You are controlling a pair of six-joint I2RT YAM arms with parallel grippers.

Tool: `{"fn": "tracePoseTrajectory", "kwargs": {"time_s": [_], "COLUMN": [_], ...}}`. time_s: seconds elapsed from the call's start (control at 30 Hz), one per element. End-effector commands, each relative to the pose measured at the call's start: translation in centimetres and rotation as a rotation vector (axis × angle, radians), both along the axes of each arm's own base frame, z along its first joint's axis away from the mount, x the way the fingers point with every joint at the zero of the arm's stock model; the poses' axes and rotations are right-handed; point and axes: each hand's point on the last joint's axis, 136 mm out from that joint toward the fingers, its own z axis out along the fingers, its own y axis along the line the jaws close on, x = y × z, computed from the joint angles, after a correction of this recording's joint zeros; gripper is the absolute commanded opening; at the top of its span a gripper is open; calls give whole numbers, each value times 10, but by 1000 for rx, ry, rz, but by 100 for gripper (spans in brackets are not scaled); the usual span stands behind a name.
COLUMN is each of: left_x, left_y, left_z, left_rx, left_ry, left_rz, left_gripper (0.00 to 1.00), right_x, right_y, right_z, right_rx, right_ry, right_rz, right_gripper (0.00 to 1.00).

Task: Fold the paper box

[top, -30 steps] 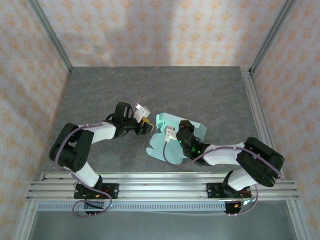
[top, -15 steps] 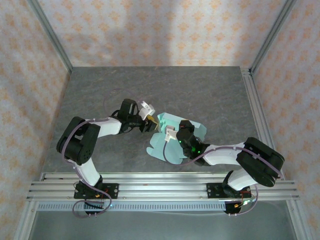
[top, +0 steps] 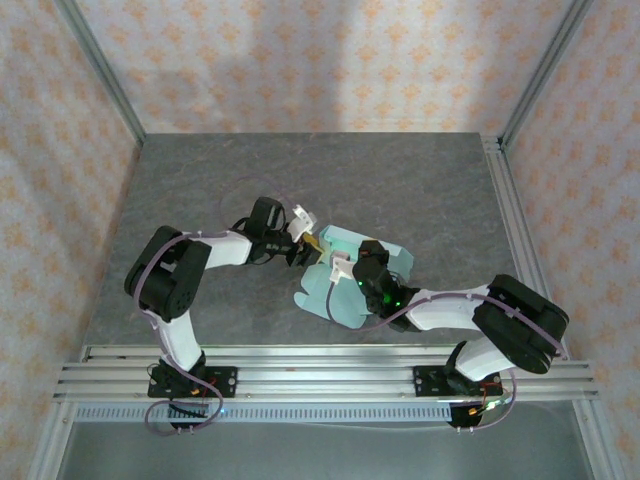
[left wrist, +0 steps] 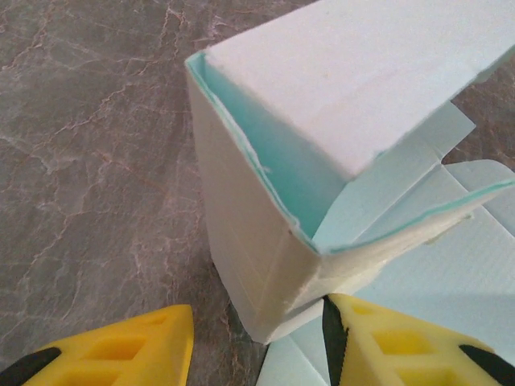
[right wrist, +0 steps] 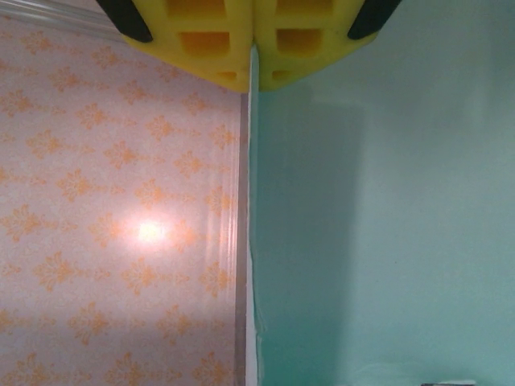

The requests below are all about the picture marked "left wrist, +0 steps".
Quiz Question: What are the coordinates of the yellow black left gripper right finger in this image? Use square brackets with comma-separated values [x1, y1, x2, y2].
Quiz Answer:
[320, 292, 515, 386]

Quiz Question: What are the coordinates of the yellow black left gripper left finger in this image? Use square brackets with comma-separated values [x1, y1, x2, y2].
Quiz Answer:
[0, 304, 195, 386]

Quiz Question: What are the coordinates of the light blue paper box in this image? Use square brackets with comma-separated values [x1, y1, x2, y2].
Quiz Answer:
[183, 0, 515, 386]

